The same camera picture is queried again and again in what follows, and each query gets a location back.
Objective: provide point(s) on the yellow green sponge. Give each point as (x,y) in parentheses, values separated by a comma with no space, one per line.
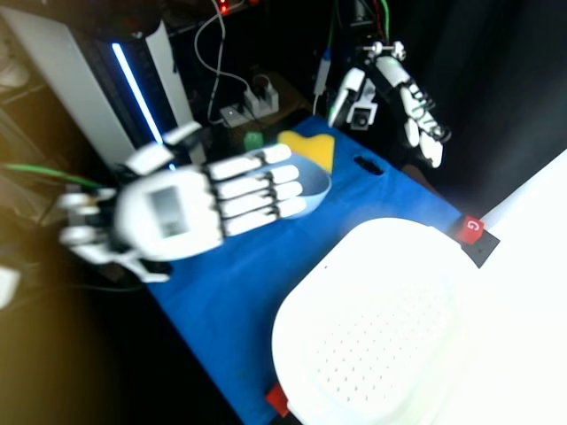
(310,146)

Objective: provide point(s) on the light blue bowl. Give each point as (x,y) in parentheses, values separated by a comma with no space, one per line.
(316,183)

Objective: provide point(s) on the white power strip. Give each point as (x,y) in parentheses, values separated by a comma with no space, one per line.
(261,102)

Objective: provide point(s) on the green toy block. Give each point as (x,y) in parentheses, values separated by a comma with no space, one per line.
(253,141)

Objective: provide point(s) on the white power adapter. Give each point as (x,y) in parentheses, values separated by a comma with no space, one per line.
(232,116)

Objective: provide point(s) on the red block with G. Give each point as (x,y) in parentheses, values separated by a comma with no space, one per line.
(473,226)

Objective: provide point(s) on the circuit board with red light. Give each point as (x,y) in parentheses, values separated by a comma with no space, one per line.
(223,6)

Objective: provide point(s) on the white perforated basin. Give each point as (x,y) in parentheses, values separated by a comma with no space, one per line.
(376,310)

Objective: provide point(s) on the blue table cloth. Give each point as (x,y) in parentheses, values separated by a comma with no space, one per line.
(248,274)

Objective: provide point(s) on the white computer tower blue light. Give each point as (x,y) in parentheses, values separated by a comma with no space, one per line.
(66,88)

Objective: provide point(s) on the red toy block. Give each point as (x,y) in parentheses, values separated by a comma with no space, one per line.
(275,398)

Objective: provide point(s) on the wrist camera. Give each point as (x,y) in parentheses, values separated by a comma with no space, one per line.
(362,117)

